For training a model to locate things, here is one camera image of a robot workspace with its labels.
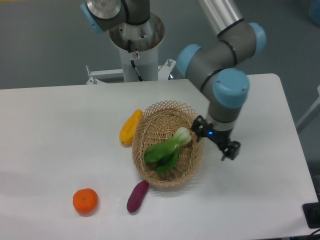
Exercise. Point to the purple sweet potato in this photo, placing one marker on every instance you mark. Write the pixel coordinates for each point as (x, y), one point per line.
(137, 196)

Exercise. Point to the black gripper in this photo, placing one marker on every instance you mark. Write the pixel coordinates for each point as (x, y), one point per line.
(202, 129)

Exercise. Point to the green bok choy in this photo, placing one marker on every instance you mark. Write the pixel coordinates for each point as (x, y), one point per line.
(166, 154)

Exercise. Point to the orange mandarin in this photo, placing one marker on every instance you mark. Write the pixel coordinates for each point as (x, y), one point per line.
(85, 201)

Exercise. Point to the yellow pepper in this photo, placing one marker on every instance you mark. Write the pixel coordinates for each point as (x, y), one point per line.
(127, 131)

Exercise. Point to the woven wicker basket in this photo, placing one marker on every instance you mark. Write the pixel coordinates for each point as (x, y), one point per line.
(158, 123)

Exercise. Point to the black device at table edge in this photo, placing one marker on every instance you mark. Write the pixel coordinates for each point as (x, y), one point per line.
(312, 214)

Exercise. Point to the white metal base frame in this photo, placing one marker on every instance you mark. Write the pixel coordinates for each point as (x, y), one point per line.
(165, 72)

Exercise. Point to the blue object in corner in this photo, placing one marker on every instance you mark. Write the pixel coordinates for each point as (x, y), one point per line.
(314, 11)

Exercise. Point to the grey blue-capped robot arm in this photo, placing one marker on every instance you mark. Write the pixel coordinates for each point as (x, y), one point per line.
(212, 71)

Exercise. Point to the white table leg frame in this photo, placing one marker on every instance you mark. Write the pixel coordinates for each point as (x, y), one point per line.
(309, 115)

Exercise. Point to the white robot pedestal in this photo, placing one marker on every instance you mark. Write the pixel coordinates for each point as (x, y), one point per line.
(138, 47)

